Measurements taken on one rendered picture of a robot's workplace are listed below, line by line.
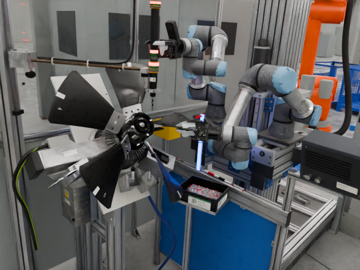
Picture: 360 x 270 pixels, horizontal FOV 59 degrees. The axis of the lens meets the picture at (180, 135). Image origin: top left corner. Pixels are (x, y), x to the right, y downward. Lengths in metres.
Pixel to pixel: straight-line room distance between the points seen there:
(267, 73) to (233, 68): 4.59
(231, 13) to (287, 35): 3.86
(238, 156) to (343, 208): 1.78
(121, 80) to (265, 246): 1.06
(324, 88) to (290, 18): 3.08
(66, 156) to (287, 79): 1.00
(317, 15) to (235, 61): 1.63
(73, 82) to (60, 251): 1.38
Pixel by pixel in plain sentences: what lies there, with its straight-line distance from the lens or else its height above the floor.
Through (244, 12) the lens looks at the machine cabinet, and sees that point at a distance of 6.13.
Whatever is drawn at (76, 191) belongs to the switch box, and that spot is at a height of 0.82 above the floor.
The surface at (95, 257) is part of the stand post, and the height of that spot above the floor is 0.33.
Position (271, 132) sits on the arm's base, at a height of 1.06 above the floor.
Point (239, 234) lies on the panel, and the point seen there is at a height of 0.60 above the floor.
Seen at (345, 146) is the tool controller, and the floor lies 1.24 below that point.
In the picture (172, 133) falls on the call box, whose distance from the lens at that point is 1.88.
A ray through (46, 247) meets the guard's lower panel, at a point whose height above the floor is 0.23.
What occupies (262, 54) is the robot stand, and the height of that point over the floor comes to 1.48.
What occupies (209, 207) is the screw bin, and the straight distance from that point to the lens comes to 1.53.
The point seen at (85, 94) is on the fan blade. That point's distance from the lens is 1.33.
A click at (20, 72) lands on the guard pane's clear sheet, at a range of 1.90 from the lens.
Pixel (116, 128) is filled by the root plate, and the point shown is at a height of 1.20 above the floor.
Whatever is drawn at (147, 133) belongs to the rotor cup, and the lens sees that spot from 1.35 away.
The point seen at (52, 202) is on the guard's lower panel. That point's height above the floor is 0.54.
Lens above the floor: 1.62
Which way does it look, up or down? 19 degrees down
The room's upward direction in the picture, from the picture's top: 3 degrees clockwise
